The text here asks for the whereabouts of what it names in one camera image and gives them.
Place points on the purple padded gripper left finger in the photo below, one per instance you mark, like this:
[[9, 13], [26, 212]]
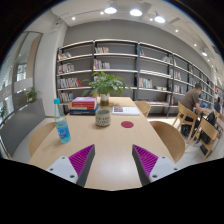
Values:
[[74, 168]]

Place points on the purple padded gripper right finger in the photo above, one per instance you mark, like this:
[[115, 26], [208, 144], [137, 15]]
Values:
[[151, 167]]

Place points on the clear water bottle teal cap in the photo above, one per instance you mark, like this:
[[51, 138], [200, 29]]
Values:
[[61, 122]]

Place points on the wooden chair near right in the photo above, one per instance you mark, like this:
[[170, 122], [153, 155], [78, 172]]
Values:
[[171, 137]]

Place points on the red round coaster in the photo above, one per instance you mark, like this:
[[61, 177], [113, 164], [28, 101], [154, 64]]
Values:
[[127, 124]]

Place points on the wooden chair near left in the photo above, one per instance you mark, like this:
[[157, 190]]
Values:
[[39, 135]]

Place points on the dark blue bottom book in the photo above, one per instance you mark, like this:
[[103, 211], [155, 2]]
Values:
[[82, 112]]

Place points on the green patterned ceramic cup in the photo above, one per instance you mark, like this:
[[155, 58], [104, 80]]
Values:
[[102, 117]]

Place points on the wooden slat chair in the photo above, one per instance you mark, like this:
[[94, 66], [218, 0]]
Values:
[[214, 135], [187, 117]]

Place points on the red middle book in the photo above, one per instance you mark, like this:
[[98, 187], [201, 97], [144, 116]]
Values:
[[84, 106]]

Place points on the open magazine on table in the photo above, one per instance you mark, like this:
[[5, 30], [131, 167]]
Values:
[[127, 111]]

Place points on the pink top book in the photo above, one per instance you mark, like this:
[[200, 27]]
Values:
[[84, 100]]

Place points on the seated person brown shirt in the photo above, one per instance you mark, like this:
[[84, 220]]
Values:
[[191, 100]]

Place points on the black bag on chair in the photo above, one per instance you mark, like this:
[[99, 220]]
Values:
[[208, 125]]

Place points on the small plant by window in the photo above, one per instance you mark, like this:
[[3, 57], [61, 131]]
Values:
[[31, 95]]

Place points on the potted green plant in vase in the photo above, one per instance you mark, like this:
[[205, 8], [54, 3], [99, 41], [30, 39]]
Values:
[[103, 85]]

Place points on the large grey bookshelf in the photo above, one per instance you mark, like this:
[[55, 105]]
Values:
[[151, 73]]

